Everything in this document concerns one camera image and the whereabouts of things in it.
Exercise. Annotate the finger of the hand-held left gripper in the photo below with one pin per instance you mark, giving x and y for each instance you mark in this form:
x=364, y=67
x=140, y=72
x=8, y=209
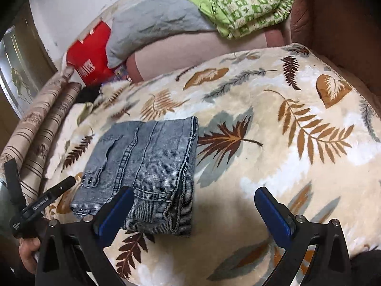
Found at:
x=15, y=184
x=61, y=186

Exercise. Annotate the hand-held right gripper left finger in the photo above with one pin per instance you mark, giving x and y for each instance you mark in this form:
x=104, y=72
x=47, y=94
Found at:
x=116, y=214

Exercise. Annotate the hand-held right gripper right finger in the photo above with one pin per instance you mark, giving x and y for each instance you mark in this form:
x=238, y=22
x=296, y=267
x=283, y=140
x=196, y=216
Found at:
x=273, y=217

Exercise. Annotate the blue-grey denim pants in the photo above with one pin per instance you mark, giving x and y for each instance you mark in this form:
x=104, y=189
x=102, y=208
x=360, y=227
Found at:
x=148, y=161

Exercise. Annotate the person's left hand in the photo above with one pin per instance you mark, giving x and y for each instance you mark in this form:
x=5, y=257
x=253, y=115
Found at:
x=28, y=253

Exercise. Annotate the leaf print fleece blanket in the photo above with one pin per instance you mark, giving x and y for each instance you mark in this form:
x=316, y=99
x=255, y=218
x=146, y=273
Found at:
x=268, y=169

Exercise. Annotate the cream fleece cloth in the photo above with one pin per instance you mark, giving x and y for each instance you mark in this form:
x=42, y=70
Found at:
x=74, y=131

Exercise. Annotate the striped beige folded quilt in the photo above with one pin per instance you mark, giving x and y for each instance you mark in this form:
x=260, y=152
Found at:
x=38, y=125

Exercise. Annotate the black cloth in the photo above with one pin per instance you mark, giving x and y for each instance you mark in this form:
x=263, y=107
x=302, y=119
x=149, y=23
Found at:
x=87, y=95

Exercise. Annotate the patterned glass door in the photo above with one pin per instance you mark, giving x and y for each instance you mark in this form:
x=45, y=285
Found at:
x=18, y=74

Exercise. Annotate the colourful printed packet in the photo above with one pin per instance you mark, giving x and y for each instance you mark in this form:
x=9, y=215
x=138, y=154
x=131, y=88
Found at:
x=122, y=73

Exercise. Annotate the red bag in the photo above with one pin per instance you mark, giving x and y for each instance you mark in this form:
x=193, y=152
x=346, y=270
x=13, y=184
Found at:
x=92, y=56

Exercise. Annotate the pink sofa cushion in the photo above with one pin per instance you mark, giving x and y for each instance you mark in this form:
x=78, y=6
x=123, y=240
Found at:
x=184, y=50

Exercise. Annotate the grey pillow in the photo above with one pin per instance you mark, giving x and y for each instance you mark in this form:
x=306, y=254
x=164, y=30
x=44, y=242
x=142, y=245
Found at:
x=154, y=20

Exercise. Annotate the green patterned folded quilt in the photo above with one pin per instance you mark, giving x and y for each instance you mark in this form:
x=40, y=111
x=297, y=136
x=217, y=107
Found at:
x=247, y=15

